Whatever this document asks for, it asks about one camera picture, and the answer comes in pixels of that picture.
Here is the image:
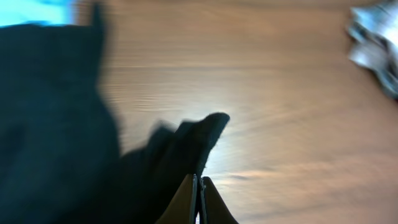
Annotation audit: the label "black t-shirt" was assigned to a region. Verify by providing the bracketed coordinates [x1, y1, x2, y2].
[1, 2, 229, 223]

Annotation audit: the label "folded beige trousers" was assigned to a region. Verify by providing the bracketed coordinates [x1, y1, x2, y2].
[346, 1, 397, 100]

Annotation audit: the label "light blue t-shirt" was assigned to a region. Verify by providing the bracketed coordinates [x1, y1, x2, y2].
[1, 0, 76, 27]

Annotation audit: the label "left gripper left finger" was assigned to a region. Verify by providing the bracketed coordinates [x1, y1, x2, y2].
[155, 174, 198, 224]

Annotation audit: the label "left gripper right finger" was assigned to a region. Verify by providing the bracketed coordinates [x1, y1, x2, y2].
[198, 177, 238, 224]

